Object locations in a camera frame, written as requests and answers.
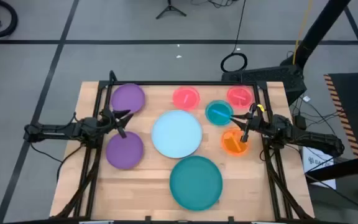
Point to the large light blue plastic plate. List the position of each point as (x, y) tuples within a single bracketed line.
[(176, 133)]

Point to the small pink translucent plate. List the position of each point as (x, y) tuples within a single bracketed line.
[(238, 102), (182, 102)]

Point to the black diagonal beam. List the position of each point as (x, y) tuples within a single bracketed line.
[(346, 166)]

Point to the small white adapter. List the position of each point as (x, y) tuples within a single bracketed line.
[(306, 99)]

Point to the black tripod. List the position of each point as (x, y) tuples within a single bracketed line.
[(169, 3)]

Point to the large teal plastic plate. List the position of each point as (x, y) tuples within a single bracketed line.
[(196, 183)]

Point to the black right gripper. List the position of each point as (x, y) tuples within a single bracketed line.
[(253, 123)]

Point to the yellow tag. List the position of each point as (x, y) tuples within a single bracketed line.
[(260, 108)]

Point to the purple plastic plate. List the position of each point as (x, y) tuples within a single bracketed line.
[(127, 96), (124, 152)]

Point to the black mat with striped edge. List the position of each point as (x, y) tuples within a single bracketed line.
[(353, 87)]

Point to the black aluminium table frame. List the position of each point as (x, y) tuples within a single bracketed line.
[(160, 83)]

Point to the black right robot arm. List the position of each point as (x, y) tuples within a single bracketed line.
[(315, 140)]

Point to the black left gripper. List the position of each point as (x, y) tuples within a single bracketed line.
[(110, 119)]

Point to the white printed box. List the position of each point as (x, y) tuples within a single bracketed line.
[(312, 165)]

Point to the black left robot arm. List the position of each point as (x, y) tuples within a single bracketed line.
[(57, 129)]

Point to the small teal translucent plate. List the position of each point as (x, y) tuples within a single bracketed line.
[(216, 119)]

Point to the thick black pole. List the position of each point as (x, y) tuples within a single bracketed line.
[(319, 29)]

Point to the small orange translucent plate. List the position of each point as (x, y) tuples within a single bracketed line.
[(232, 146)]

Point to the black power adapter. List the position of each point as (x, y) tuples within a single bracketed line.
[(300, 122)]

